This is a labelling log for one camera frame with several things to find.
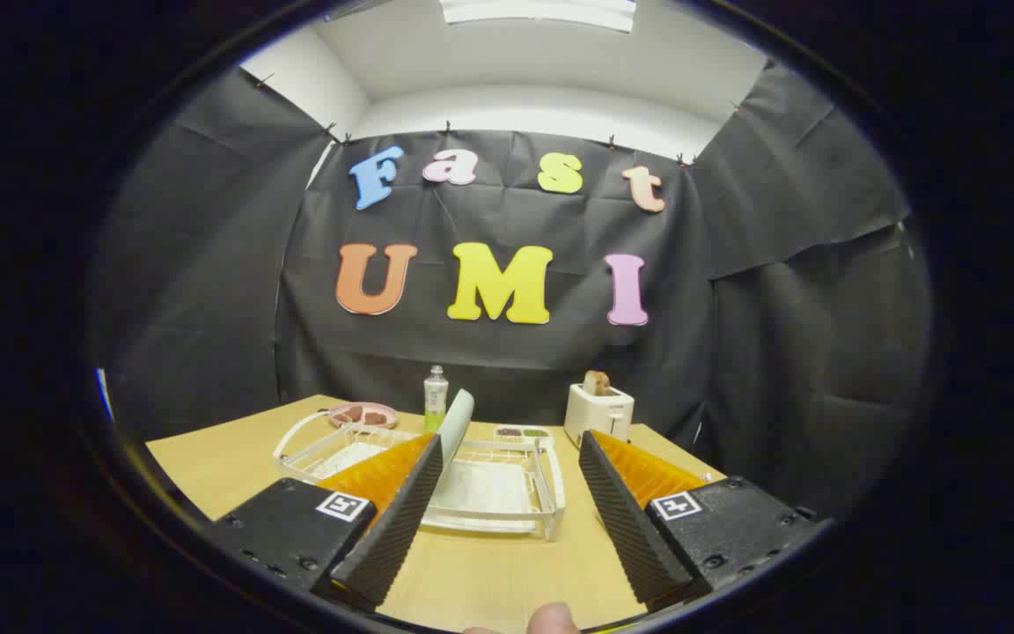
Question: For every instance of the white divided dish of beans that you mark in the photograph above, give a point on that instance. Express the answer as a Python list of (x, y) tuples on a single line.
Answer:
[(525, 432)]

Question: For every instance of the green tea bottle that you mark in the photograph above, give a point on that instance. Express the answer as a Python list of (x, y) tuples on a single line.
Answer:
[(436, 401)]

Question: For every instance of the white toaster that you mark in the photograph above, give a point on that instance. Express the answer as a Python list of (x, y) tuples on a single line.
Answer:
[(595, 414)]

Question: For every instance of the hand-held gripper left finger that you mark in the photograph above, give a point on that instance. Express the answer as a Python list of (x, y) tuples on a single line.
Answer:
[(397, 528)]

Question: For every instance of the pink oval plate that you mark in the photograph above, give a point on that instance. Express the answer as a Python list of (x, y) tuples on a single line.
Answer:
[(390, 414)]

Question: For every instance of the bread slice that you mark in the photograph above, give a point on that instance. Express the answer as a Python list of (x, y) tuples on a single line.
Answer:
[(597, 384)]

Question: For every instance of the ceiling light panel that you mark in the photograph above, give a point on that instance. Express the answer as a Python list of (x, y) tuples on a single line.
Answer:
[(542, 11)]

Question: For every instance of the pale green plate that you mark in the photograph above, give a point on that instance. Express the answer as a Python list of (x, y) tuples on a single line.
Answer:
[(459, 423)]

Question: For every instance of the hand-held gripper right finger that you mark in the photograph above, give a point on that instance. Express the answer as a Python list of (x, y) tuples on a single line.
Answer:
[(630, 528)]

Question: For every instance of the black backdrop cloth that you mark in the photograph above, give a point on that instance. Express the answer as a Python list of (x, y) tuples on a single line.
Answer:
[(516, 352)]

